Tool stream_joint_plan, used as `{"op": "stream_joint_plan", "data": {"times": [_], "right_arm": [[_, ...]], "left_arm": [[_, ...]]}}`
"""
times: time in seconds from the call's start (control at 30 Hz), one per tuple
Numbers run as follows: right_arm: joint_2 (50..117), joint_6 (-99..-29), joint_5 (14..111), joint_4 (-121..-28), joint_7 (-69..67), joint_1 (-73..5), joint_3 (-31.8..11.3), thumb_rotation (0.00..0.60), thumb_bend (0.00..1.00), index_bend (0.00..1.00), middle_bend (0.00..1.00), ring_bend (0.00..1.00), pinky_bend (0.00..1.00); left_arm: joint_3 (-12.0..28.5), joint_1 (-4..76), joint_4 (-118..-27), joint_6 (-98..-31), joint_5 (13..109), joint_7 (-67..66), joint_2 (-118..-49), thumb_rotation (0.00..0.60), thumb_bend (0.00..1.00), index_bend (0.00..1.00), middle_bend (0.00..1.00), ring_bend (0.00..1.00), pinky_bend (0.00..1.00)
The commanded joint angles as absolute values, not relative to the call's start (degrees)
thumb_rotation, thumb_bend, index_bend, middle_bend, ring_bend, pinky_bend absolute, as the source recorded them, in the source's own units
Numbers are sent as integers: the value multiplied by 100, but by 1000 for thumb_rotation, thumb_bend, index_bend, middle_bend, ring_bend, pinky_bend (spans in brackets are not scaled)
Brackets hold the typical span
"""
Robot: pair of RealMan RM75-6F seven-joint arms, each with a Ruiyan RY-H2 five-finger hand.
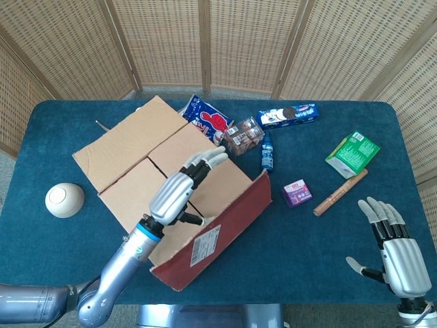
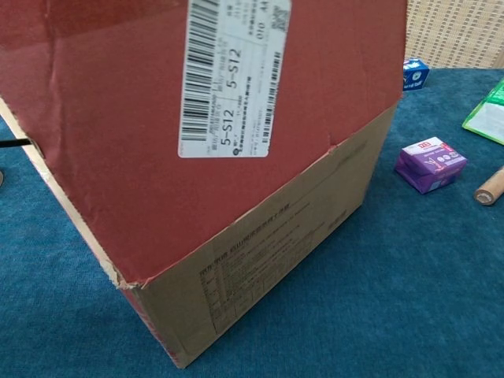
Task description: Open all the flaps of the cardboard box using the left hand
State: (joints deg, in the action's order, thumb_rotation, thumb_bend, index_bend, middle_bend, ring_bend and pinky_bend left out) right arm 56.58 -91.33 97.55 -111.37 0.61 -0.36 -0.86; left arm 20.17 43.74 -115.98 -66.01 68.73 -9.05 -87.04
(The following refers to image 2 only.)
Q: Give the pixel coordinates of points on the red cardboard shipping box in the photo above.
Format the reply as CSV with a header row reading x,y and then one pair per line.
x,y
118,118

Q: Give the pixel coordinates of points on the small purple box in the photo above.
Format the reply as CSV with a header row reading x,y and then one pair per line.
x,y
429,165

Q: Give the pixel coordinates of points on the blue sandwich cookie box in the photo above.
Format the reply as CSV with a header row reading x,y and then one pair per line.
x,y
415,76

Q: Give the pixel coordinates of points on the blue table cloth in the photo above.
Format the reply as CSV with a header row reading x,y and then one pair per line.
x,y
393,295

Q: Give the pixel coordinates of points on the brown wooden stick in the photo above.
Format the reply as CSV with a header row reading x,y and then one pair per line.
x,y
490,191

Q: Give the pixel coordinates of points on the green paper carton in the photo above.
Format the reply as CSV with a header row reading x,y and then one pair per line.
x,y
488,114

